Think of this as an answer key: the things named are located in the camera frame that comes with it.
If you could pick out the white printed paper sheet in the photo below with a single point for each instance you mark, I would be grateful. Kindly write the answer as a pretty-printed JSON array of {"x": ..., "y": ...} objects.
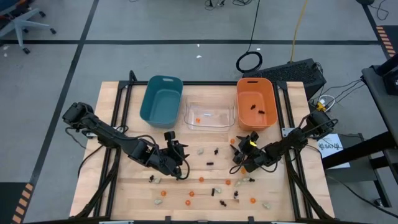
[{"x": 335, "y": 155}]

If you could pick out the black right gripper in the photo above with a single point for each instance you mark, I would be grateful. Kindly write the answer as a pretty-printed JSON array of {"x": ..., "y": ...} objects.
[{"x": 252, "y": 157}]

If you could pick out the yellow plug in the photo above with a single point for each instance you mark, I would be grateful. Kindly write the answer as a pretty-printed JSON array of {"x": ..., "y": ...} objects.
[{"x": 320, "y": 107}]

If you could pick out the black perforated computer case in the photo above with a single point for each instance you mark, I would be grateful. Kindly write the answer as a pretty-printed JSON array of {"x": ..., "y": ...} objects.
[{"x": 289, "y": 73}]

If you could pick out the orange plastic bin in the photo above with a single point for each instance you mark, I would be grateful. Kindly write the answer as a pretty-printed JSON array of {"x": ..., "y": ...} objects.
[{"x": 256, "y": 119}]

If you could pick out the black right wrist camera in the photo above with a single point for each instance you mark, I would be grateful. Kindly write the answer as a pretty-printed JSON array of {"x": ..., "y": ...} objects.
[{"x": 254, "y": 136}]

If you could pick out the black metal desk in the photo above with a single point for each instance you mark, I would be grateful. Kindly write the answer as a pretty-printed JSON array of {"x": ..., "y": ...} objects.
[{"x": 382, "y": 102}]

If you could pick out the small pale plastic skull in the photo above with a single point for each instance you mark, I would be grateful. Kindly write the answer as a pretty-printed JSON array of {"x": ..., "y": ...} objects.
[
  {"x": 157, "y": 180},
  {"x": 218, "y": 189},
  {"x": 245, "y": 179},
  {"x": 237, "y": 183},
  {"x": 266, "y": 205},
  {"x": 200, "y": 151},
  {"x": 158, "y": 201}
]

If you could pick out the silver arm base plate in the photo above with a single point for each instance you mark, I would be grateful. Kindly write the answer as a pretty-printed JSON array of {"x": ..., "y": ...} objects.
[
  {"x": 286, "y": 132},
  {"x": 90, "y": 135}
]

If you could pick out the clear plastic bin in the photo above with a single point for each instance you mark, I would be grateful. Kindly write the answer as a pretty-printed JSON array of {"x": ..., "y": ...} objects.
[{"x": 211, "y": 123}]

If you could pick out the black box device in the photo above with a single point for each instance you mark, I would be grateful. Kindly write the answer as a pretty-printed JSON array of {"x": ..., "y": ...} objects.
[{"x": 390, "y": 81}]

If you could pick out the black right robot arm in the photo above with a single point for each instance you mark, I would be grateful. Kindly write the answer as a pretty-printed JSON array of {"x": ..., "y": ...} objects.
[{"x": 298, "y": 137}]

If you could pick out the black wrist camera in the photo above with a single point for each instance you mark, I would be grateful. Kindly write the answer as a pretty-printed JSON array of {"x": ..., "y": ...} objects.
[
  {"x": 169, "y": 135},
  {"x": 254, "y": 136}
]

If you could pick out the black orange striped floor mat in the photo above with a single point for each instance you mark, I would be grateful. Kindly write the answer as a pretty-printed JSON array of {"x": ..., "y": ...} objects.
[
  {"x": 15, "y": 202},
  {"x": 387, "y": 40}
]

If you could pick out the teal plastic bin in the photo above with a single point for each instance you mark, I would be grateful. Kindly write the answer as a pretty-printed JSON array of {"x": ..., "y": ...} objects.
[{"x": 161, "y": 105}]

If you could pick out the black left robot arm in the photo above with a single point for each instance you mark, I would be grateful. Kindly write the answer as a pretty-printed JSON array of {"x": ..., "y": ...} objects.
[{"x": 105, "y": 135}]

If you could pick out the small yellow tag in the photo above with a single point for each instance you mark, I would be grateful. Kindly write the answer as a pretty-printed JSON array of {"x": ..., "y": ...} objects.
[{"x": 253, "y": 143}]

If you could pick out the grey office chair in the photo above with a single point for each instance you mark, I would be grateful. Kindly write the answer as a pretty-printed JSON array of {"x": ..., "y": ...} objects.
[{"x": 21, "y": 23}]

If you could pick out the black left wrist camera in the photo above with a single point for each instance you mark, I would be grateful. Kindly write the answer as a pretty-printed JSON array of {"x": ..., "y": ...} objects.
[{"x": 169, "y": 135}]

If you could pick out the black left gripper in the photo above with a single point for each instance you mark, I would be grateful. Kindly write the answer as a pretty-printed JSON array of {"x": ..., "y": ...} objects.
[{"x": 171, "y": 160}]

